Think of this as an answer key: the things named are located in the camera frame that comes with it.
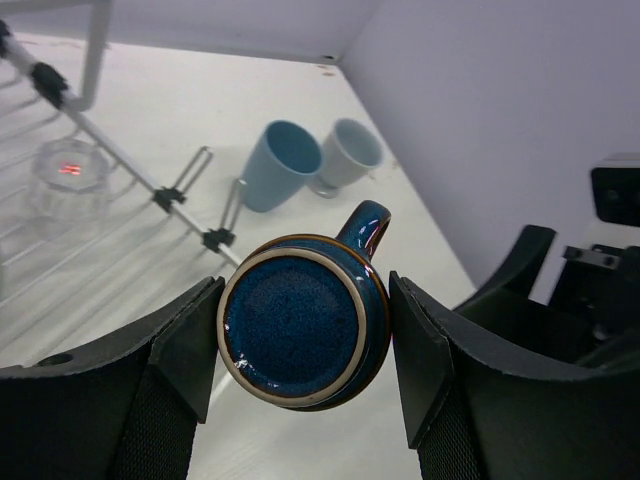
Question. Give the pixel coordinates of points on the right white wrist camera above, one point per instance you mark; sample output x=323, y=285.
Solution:
x=615, y=189

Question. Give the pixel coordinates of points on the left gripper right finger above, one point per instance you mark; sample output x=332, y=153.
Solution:
x=477, y=406

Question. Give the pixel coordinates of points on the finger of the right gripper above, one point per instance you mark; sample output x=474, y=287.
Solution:
x=502, y=305

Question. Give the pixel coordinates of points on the light blue cup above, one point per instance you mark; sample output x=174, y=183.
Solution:
x=284, y=158

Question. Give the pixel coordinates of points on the white ceramic mug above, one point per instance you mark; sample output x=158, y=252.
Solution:
x=350, y=152

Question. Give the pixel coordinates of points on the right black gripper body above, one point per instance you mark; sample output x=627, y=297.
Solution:
x=596, y=298

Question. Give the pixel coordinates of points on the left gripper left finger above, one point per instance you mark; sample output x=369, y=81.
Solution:
x=123, y=406

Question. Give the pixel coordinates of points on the small clear glass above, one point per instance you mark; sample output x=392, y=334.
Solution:
x=69, y=187

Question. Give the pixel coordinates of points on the silver wire dish rack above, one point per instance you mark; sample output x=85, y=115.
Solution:
x=89, y=239

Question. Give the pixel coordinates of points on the dark blue ceramic mug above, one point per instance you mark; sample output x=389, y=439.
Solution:
x=304, y=323

